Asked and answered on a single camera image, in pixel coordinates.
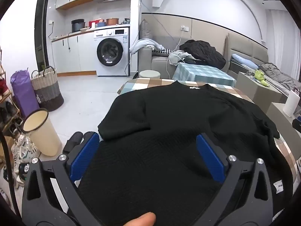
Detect grey sofa with blanket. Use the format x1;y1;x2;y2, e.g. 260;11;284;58
229;32;301;97

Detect cream waste bin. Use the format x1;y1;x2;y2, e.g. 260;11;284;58
22;108;63;156

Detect light grey garment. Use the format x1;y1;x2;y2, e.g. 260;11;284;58
167;50;195;66

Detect light blue pillow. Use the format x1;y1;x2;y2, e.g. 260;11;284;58
232;54;258;69

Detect black slipper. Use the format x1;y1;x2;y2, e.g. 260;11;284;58
62;132;84;154

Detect green plush toy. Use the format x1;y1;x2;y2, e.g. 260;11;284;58
255;69;270;87

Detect dark door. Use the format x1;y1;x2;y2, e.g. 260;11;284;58
35;0;50;69

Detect red box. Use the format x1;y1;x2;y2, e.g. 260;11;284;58
89;19;105;28

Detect beige sofa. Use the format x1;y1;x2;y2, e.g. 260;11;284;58
139;20;226;79

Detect round white stool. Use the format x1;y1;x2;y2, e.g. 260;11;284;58
139;70;161;79

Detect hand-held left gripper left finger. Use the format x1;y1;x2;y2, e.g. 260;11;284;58
22;132;104;226

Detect black cooking pot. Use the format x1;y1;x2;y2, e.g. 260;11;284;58
71;19;85;33

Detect wooden shoe rack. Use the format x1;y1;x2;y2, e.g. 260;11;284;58
0;49;24;146

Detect black white houndstooth pillow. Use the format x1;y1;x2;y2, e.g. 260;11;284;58
153;48;176;54

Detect person's left hand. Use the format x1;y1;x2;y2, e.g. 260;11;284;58
122;212;156;226

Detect black knit sweater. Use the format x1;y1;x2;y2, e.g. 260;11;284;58
76;80;294;226

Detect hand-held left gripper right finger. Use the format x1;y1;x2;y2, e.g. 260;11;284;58
195;133;274;226

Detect grey white garment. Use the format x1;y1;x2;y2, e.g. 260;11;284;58
129;38;165;54

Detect brown blue checked tablecloth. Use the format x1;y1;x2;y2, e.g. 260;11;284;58
117;77;301;208

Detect purple bag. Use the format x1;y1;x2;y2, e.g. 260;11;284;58
10;69;40;118

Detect beige side table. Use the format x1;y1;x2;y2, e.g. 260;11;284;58
236;71;290;104

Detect grey cushion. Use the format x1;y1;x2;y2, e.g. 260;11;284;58
140;20;153;40

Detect white sneaker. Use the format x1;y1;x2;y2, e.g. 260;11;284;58
11;134;40;189

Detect teal checked covered table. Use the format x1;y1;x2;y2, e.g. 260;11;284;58
173;62;236;87

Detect white washing machine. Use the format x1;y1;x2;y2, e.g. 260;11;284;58
93;27;130;77

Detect grey quilt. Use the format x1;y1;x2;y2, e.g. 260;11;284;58
259;62;301;92

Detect woven laundry basket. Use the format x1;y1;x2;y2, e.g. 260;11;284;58
31;66;64;112

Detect white base cabinets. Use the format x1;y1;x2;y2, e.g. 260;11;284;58
51;32;97;74

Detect white curtain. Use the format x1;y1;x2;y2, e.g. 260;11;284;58
266;8;301;52

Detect black quilted jacket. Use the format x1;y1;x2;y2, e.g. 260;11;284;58
180;40;227;69

